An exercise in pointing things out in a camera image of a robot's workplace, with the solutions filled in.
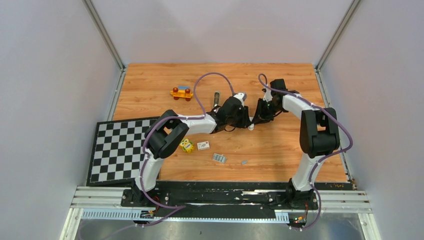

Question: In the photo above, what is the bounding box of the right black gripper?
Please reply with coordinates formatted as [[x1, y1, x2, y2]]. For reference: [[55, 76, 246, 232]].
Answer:
[[251, 99, 282, 126]]

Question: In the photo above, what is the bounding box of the small white stapler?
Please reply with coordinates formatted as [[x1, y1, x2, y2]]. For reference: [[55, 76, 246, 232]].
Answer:
[[247, 116, 255, 131]]

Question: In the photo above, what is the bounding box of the grey white stapler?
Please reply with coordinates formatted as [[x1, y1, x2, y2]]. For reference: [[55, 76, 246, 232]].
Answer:
[[213, 91, 220, 108]]

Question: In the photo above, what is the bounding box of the white staple box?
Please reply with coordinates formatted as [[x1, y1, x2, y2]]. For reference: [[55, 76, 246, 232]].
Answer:
[[196, 141, 210, 151]]

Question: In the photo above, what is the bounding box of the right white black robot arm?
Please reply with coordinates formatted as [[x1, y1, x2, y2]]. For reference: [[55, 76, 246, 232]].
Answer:
[[251, 78, 340, 209]]

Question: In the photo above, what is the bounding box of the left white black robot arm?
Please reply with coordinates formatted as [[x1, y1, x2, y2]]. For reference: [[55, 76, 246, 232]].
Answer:
[[133, 92, 247, 207]]

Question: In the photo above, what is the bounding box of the yellow owl toy block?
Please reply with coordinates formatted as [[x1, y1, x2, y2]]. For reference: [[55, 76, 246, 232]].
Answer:
[[179, 138, 195, 153]]

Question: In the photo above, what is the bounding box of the orange toy car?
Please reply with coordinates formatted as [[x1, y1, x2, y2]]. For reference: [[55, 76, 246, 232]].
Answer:
[[170, 86, 194, 101]]

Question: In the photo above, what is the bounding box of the checkerboard calibration mat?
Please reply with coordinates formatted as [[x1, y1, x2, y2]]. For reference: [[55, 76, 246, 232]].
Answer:
[[86, 116, 157, 187]]

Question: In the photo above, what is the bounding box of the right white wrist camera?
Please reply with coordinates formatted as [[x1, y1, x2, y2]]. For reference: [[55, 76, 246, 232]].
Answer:
[[262, 89, 273, 103]]

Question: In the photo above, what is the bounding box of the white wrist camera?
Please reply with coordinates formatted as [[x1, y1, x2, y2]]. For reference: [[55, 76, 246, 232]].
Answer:
[[262, 89, 273, 103], [233, 92, 247, 106]]

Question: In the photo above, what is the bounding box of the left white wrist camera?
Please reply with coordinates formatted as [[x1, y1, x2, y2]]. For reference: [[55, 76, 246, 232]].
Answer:
[[233, 92, 247, 106]]

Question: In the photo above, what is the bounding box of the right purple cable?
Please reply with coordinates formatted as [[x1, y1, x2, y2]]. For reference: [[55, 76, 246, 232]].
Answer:
[[257, 73, 354, 231]]

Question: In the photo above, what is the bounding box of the purple cable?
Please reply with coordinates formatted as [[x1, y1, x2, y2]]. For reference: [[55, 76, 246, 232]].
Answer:
[[139, 72, 236, 228], [257, 73, 354, 231]]

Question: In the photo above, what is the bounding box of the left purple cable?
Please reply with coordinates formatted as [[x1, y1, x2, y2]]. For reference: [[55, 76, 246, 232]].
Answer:
[[139, 72, 236, 228]]

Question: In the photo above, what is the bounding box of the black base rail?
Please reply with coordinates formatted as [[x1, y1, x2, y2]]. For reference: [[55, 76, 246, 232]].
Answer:
[[71, 180, 372, 226]]

